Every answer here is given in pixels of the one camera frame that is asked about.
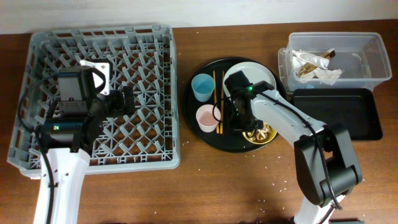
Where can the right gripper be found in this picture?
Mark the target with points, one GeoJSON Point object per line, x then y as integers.
{"type": "Point", "coordinates": [235, 126]}

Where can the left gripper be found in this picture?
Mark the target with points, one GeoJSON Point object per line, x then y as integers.
{"type": "Point", "coordinates": [116, 96]}

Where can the wooden chopstick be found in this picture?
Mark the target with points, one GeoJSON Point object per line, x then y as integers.
{"type": "Point", "coordinates": [215, 100]}
{"type": "Point", "coordinates": [222, 104]}

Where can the brown food scraps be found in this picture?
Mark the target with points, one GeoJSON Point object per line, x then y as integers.
{"type": "Point", "coordinates": [262, 133]}

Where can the yellow bowl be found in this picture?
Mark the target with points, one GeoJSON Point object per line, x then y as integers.
{"type": "Point", "coordinates": [264, 138]}

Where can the pink plastic cup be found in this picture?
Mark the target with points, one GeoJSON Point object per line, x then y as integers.
{"type": "Point", "coordinates": [208, 118]}

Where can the grey round plate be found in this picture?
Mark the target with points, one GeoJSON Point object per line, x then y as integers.
{"type": "Point", "coordinates": [255, 72]}

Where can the blue plastic cup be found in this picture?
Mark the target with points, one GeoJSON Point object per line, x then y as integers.
{"type": "Point", "coordinates": [203, 86]}

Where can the white paper napkins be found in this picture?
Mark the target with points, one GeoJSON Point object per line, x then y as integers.
{"type": "Point", "coordinates": [329, 76]}

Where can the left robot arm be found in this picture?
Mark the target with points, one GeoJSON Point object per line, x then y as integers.
{"type": "Point", "coordinates": [73, 122]}

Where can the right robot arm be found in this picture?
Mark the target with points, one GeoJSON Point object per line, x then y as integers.
{"type": "Point", "coordinates": [327, 168]}

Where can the grey plastic dishwasher rack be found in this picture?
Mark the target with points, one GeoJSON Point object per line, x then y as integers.
{"type": "Point", "coordinates": [143, 57]}

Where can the clear plastic waste bin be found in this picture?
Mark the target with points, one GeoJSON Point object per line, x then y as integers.
{"type": "Point", "coordinates": [361, 56]}

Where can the round black serving tray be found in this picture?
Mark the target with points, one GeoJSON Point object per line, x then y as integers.
{"type": "Point", "coordinates": [230, 140]}

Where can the black rectangular tray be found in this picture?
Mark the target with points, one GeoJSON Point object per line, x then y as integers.
{"type": "Point", "coordinates": [355, 108]}

